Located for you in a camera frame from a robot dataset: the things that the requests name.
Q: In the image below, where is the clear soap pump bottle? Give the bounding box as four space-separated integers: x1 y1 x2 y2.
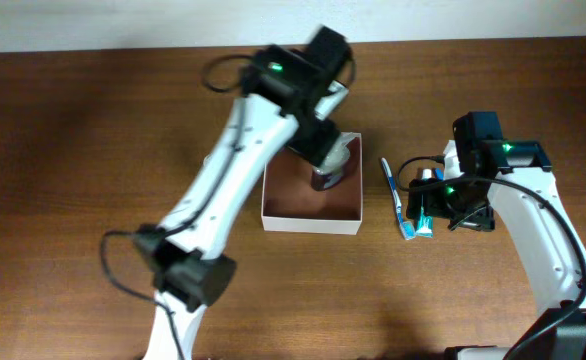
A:
311 145 350 191

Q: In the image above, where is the green toothpaste tube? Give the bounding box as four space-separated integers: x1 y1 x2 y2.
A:
416 169 433 238

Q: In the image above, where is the blue white toothbrush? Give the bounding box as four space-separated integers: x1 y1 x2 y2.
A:
380 157 416 240

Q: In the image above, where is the blue disposable razor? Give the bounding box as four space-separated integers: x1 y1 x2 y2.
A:
434 168 444 181

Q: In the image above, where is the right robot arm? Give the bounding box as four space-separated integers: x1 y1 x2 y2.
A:
405 111 586 360

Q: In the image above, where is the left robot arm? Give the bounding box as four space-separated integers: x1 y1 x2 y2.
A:
133 26 354 359

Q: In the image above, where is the white cardboard box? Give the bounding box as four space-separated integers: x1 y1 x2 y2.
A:
261 133 363 235

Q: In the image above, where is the left black cable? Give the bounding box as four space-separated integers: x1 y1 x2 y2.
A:
99 52 254 360

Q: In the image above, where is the black cable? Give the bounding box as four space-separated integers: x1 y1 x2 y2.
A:
396 155 586 360
99 52 254 360

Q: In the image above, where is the right black cable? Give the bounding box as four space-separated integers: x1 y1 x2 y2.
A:
396 155 586 360

